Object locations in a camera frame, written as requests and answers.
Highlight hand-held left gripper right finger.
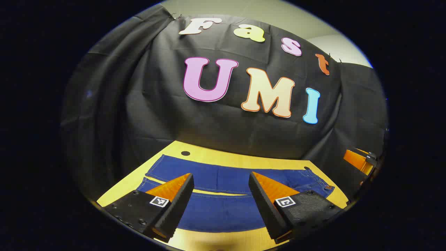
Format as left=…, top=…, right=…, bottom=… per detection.
left=248, top=171, right=345, bottom=244

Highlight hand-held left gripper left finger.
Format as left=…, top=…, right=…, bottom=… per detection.
left=103, top=173, right=195, bottom=243

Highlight black backdrop cloth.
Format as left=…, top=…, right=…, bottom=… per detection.
left=60, top=4, right=389, bottom=201

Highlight blue denim jeans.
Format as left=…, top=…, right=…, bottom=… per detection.
left=136, top=154, right=336, bottom=233

